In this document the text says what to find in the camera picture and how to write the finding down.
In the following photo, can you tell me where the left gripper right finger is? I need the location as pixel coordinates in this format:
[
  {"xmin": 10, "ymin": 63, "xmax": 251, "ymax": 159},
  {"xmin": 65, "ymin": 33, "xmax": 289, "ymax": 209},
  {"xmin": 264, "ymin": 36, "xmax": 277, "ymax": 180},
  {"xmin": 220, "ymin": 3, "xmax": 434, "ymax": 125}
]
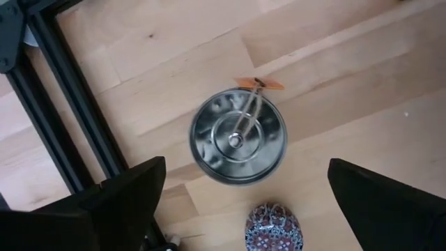
[{"xmin": 327, "ymin": 158, "xmax": 446, "ymax": 251}]

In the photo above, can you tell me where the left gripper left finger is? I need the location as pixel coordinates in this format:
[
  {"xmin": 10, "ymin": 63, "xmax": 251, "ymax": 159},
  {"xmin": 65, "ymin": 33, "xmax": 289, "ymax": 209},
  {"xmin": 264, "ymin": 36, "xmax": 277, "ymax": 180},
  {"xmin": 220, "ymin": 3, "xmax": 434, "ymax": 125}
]
[{"xmin": 0, "ymin": 155, "xmax": 167, "ymax": 251}]

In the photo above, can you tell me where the purple patterned candle tin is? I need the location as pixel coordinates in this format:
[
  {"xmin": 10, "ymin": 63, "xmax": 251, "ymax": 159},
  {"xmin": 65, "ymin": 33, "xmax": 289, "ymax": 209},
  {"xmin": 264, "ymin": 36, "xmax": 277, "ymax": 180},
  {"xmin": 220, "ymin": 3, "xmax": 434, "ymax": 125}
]
[{"xmin": 245, "ymin": 202, "xmax": 304, "ymax": 251}]

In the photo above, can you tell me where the orange candle can silver lid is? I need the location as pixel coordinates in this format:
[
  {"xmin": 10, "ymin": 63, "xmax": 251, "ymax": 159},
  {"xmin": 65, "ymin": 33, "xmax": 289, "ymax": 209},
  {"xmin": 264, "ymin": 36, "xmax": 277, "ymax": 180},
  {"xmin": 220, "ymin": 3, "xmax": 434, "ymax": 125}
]
[{"xmin": 189, "ymin": 76, "xmax": 289, "ymax": 186}]

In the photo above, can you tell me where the black aluminium table frame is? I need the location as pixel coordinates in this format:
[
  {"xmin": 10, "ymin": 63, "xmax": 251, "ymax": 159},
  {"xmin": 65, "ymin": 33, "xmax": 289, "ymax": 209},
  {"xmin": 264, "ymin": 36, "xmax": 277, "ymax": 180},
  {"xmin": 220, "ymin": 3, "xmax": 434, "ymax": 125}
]
[{"xmin": 0, "ymin": 0, "xmax": 175, "ymax": 251}]

